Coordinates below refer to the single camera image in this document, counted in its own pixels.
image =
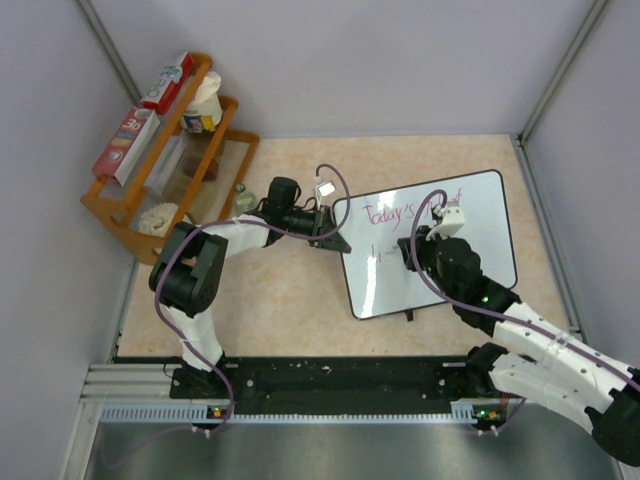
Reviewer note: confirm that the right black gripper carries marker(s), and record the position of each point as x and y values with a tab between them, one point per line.
421	242

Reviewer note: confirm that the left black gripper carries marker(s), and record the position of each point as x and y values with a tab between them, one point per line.
323	222

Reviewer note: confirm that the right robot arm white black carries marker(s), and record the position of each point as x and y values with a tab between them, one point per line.
531	357

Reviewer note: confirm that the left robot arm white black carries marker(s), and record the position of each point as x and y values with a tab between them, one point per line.
186	277

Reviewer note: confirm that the clear plastic bottle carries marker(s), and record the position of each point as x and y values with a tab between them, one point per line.
243	200

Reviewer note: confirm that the brown box on shelf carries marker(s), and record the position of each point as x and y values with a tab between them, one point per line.
212	171

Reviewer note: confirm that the orange wooden shelf rack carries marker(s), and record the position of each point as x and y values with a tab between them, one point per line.
171	170

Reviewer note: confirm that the white cup lower shelf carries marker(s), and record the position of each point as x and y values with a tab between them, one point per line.
156	221

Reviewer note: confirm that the white cup shelf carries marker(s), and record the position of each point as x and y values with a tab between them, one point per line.
156	221
204	112

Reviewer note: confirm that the white cup upper shelf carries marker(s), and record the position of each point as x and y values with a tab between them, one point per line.
204	112

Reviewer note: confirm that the red white toothpaste box upper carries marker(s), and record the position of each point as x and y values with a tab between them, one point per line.
165	87

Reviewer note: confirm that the red white toothpaste box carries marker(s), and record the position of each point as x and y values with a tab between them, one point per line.
165	87
125	148

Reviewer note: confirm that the red white toothpaste box lower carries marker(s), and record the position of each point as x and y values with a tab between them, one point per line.
125	148

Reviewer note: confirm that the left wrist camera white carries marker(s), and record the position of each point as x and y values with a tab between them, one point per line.
324	188

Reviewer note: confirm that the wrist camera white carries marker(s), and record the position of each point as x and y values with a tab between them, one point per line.
324	188
449	219

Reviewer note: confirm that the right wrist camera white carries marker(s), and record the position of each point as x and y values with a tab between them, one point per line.
449	219

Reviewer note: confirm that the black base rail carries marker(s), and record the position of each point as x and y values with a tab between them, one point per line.
318	386

